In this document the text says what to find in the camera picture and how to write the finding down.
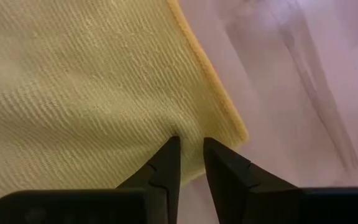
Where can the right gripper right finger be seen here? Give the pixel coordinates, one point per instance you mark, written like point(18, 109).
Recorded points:
point(244, 196)

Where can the yellow microfiber towel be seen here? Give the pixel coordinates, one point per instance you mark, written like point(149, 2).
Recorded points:
point(89, 87)

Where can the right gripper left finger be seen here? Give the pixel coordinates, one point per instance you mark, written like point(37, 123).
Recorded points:
point(154, 196)

